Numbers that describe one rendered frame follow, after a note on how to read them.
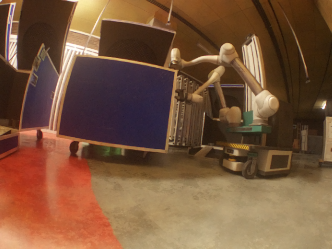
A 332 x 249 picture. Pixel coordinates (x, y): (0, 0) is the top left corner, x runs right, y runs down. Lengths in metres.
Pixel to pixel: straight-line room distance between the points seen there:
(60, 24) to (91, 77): 1.12
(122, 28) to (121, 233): 2.03
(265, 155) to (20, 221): 1.61
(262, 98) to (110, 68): 1.32
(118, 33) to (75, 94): 1.11
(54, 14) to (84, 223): 2.15
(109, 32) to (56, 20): 0.79
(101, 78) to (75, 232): 1.14
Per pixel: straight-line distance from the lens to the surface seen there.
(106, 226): 0.51
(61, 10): 2.13
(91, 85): 1.27
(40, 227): 0.51
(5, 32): 2.71
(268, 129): 1.38
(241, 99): 3.70
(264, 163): 1.40
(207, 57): 1.50
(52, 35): 2.27
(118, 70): 1.28
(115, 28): 2.05
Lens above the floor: 0.33
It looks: 4 degrees up
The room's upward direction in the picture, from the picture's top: 7 degrees clockwise
